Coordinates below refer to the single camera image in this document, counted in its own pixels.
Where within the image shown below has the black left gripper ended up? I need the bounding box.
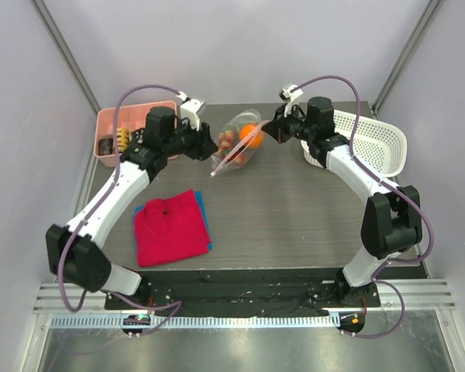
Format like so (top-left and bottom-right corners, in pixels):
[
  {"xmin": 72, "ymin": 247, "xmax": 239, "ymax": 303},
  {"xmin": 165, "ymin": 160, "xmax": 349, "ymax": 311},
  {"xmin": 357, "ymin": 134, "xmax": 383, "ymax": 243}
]
[{"xmin": 164, "ymin": 116, "xmax": 219, "ymax": 162}]

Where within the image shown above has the white perforated plastic basket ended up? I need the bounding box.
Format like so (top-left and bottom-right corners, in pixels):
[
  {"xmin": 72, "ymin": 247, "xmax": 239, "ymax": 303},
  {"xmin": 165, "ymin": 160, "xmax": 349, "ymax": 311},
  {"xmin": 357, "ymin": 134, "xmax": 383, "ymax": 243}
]
[{"xmin": 301, "ymin": 110, "xmax": 408, "ymax": 178}]

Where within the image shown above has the orange fake orange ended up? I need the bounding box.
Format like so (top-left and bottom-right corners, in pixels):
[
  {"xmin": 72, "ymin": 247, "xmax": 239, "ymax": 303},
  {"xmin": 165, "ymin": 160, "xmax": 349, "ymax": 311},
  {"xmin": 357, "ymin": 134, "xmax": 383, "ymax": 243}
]
[{"xmin": 239, "ymin": 122, "xmax": 264, "ymax": 150}]

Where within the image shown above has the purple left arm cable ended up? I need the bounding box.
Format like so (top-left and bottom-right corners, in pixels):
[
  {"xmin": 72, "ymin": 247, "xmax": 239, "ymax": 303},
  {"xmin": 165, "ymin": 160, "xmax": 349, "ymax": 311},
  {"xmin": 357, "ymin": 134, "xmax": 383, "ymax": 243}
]
[{"xmin": 57, "ymin": 84, "xmax": 184, "ymax": 336}]

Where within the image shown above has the red yellow lychee bunch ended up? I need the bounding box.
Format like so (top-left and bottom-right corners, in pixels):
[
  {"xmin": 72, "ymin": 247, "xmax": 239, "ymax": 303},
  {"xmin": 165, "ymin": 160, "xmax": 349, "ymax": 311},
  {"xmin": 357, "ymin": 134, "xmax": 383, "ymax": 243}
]
[{"xmin": 212, "ymin": 129, "xmax": 246, "ymax": 166}]

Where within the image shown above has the clear zip top bag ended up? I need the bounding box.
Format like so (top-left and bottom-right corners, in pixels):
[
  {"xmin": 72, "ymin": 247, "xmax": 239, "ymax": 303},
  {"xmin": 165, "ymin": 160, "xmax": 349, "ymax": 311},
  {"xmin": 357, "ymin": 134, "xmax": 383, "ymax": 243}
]
[{"xmin": 211, "ymin": 109, "xmax": 264, "ymax": 177}]

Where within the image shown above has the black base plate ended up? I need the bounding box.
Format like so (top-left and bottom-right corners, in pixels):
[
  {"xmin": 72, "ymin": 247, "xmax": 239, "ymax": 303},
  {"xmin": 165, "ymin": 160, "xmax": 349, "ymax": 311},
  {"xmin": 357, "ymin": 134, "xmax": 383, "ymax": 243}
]
[{"xmin": 104, "ymin": 267, "xmax": 381, "ymax": 317}]

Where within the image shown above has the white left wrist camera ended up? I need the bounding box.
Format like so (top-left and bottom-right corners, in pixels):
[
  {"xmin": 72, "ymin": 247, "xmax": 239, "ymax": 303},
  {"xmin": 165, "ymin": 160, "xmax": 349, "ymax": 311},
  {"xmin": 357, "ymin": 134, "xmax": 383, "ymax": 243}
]
[{"xmin": 177, "ymin": 91, "xmax": 206, "ymax": 132}]

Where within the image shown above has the pink compartment tray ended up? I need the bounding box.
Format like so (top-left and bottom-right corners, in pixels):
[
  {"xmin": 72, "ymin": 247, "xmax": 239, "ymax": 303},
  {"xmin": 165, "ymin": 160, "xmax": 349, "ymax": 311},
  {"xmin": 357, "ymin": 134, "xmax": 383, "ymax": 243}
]
[{"xmin": 93, "ymin": 101, "xmax": 177, "ymax": 167}]

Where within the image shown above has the dark brown round item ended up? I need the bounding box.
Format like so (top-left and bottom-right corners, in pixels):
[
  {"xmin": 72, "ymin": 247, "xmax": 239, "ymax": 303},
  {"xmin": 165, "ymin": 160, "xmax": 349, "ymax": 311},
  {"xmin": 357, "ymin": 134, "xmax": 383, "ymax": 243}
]
[{"xmin": 98, "ymin": 138, "xmax": 114, "ymax": 157}]

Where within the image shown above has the red folded cloth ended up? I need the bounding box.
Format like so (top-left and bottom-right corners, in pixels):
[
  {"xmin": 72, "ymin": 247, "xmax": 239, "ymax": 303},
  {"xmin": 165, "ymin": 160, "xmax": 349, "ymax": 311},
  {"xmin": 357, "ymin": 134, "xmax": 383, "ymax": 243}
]
[{"xmin": 133, "ymin": 189, "xmax": 212, "ymax": 267}]

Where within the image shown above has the blue folded cloth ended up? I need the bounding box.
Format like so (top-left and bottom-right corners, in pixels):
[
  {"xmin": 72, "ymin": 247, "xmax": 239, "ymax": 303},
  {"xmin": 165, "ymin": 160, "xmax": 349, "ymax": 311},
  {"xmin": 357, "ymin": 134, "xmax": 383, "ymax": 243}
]
[{"xmin": 132, "ymin": 191, "xmax": 209, "ymax": 254}]

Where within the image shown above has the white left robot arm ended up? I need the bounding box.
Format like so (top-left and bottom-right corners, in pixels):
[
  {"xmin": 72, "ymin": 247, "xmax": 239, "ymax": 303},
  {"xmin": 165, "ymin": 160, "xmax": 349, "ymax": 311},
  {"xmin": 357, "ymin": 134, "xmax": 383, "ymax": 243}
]
[{"xmin": 46, "ymin": 99, "xmax": 218, "ymax": 309}]

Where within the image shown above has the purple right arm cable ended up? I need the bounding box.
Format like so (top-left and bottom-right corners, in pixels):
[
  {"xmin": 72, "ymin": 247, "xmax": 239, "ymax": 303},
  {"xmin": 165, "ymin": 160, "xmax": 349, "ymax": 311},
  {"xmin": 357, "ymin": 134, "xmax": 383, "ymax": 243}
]
[{"xmin": 298, "ymin": 74, "xmax": 436, "ymax": 339}]

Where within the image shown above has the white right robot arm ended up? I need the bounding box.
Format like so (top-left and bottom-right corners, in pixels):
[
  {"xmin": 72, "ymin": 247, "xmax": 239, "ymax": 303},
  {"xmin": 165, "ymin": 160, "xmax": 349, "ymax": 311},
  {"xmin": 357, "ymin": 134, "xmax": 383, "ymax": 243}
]
[{"xmin": 262, "ymin": 97, "xmax": 422, "ymax": 306}]

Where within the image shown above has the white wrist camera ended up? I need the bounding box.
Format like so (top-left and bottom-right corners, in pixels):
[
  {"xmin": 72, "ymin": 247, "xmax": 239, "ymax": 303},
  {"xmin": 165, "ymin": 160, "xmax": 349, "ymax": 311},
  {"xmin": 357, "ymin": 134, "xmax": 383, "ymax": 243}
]
[
  {"xmin": 279, "ymin": 84, "xmax": 303, "ymax": 117},
  {"xmin": 177, "ymin": 91, "xmax": 206, "ymax": 132}
]

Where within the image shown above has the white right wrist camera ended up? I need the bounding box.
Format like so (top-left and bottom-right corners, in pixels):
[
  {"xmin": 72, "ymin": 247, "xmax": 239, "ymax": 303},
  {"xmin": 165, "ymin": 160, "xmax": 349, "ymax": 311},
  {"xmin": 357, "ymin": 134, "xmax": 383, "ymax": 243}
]
[{"xmin": 279, "ymin": 84, "xmax": 303, "ymax": 117}]

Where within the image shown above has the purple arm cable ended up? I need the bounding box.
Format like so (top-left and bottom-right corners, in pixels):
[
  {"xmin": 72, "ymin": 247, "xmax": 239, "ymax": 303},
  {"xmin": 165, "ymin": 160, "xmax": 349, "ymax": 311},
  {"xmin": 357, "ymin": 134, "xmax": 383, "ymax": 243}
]
[
  {"xmin": 57, "ymin": 84, "xmax": 184, "ymax": 336},
  {"xmin": 298, "ymin": 74, "xmax": 436, "ymax": 339}
]

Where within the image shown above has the yellow spiral item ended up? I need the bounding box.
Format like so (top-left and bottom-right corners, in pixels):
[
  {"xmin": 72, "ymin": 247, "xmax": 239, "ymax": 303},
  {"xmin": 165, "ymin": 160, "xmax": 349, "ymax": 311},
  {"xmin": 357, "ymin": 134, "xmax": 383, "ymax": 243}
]
[{"xmin": 116, "ymin": 127, "xmax": 131, "ymax": 152}]

